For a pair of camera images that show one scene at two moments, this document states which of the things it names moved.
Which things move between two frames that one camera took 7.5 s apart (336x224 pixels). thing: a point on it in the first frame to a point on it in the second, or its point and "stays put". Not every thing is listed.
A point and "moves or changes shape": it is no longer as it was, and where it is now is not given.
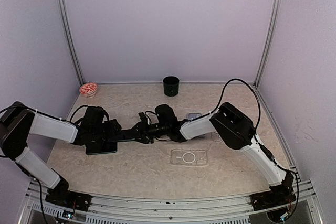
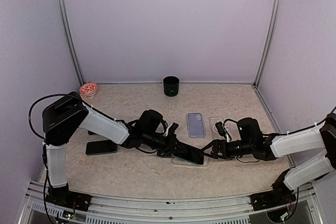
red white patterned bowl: x=88 y=89 stays put
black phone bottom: x=101 y=148 stays put
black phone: x=115 y=135 moves or changes shape
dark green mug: x=171 y=85 stays put
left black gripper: x=115 y=126 to x=171 y=144
